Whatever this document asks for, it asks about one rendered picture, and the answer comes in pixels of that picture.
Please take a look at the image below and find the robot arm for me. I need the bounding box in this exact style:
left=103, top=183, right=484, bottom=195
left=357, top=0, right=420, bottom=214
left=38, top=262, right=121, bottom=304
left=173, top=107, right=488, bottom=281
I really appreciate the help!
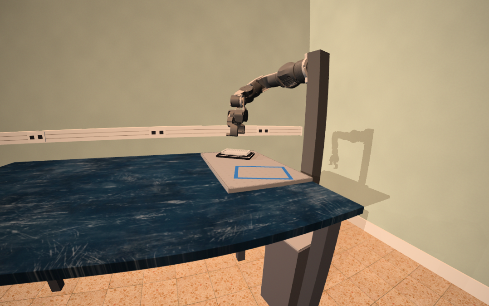
left=230, top=53, right=308, bottom=109

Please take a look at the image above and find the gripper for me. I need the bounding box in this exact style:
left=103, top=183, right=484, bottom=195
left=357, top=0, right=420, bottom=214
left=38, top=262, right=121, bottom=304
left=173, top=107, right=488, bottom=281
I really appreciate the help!
left=226, top=98, right=248, bottom=137

